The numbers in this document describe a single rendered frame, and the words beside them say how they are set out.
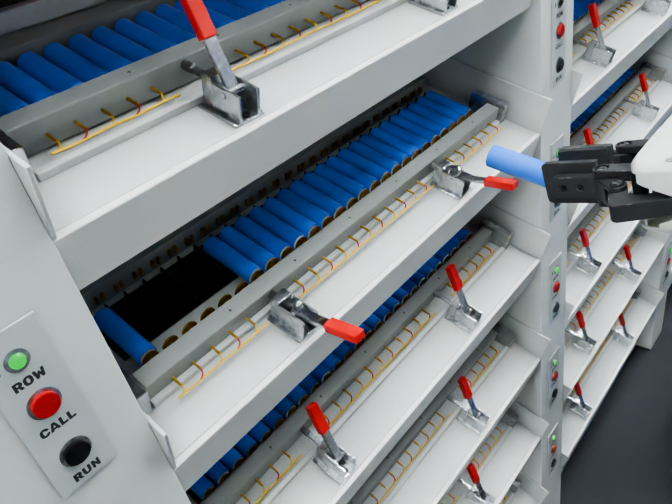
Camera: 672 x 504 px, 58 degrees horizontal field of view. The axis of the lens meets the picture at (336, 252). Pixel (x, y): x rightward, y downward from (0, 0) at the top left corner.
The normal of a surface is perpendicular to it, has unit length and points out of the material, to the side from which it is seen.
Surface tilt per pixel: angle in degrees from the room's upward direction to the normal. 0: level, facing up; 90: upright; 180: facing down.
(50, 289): 90
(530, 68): 90
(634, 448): 0
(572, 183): 90
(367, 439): 18
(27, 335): 90
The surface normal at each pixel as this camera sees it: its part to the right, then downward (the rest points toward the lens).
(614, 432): -0.18, -0.82
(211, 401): 0.06, -0.71
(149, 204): 0.77, 0.48
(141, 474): 0.75, 0.24
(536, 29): -0.64, 0.52
